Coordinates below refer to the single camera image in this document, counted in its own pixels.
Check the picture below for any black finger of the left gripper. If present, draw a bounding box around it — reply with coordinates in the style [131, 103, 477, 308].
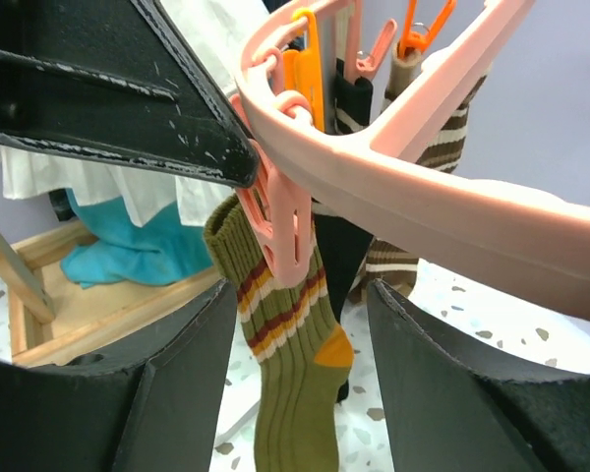
[0, 0, 259, 188]

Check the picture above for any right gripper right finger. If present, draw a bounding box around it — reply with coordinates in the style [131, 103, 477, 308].
[367, 280, 590, 472]

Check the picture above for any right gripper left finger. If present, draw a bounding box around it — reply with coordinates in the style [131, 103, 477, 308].
[0, 281, 236, 471]

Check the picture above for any brown striped sock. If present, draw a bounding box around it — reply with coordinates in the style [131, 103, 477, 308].
[348, 238, 419, 305]
[381, 48, 492, 174]

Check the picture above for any pink round clip hanger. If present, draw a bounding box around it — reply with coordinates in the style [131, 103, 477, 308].
[235, 1, 590, 321]

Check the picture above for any black striped sock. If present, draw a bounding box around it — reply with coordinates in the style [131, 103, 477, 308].
[313, 210, 375, 407]
[333, 59, 374, 135]

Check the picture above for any white blouse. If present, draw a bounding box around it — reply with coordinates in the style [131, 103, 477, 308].
[0, 1, 267, 226]

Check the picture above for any wooden clothes rack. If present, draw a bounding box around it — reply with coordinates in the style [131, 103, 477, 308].
[0, 221, 218, 367]

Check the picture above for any teal cloth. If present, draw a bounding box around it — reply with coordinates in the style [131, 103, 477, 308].
[60, 190, 212, 289]

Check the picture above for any yellow orange clothes peg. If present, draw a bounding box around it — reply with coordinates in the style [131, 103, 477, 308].
[282, 8, 325, 132]

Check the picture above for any pink clothes peg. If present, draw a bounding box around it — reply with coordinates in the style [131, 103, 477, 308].
[228, 92, 315, 290]

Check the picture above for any white metal clothes rail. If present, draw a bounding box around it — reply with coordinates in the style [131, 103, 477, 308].
[214, 383, 261, 445]

